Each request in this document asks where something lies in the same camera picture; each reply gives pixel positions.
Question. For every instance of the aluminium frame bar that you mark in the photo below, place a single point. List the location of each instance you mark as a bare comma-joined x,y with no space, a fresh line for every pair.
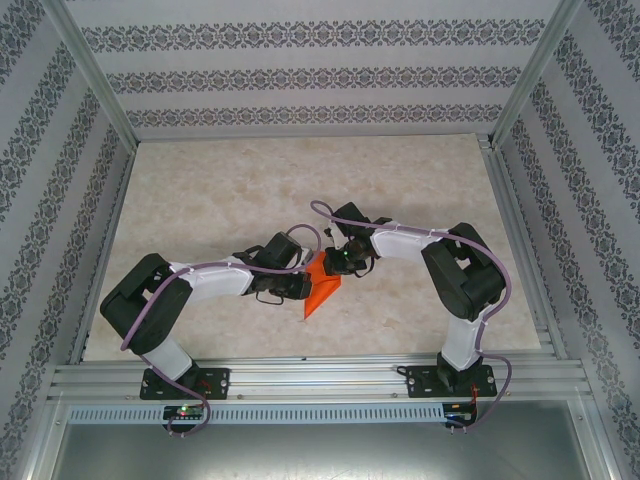
42,450
597,450

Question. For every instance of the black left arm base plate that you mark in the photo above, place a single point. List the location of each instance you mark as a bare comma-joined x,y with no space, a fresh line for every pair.
220,382

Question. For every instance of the aluminium frame post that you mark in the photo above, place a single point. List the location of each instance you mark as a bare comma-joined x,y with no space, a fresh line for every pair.
94,75
534,75

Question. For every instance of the aluminium table edge rail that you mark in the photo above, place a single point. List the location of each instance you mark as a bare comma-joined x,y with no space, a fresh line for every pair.
522,250
102,250

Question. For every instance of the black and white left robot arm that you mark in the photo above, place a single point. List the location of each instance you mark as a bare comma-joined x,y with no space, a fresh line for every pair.
220,282

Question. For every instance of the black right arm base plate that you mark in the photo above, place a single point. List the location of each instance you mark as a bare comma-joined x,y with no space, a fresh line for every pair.
417,382

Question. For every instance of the orange paper sheet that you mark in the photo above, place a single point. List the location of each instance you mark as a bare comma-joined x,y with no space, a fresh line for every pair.
322,295

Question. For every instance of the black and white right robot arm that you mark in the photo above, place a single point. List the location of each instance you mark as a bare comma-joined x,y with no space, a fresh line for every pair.
400,245

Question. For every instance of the aluminium mounting rail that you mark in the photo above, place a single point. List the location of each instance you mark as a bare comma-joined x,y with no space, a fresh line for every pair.
320,377

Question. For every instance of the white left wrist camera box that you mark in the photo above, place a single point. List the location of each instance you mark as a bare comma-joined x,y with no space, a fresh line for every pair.
309,258

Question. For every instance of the grey sheet metal panel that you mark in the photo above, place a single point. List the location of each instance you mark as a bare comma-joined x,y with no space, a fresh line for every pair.
320,455

